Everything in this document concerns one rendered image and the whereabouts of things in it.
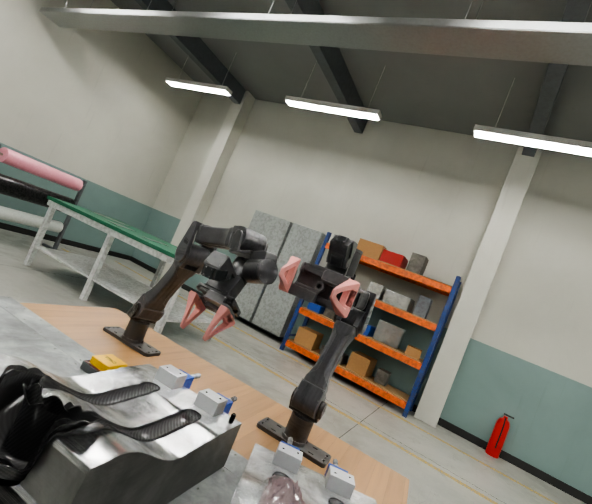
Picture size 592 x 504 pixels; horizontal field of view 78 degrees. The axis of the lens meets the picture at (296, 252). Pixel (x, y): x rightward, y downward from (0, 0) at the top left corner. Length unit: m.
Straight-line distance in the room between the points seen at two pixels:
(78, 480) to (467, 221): 5.99
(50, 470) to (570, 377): 5.88
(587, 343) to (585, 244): 1.30
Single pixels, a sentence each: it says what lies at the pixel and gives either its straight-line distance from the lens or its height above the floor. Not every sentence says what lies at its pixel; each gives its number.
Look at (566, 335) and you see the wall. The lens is 6.07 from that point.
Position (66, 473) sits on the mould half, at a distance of 0.52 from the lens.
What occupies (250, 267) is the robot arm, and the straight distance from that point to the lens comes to 0.82.
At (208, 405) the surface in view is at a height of 0.90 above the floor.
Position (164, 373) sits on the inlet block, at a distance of 0.84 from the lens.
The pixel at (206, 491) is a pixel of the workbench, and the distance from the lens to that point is 0.77.
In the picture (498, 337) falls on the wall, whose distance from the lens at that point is 5.96.
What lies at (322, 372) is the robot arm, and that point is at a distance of 1.00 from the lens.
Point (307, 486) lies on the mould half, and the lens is 0.79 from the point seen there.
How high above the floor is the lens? 1.21
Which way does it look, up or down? 3 degrees up
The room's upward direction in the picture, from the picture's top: 23 degrees clockwise
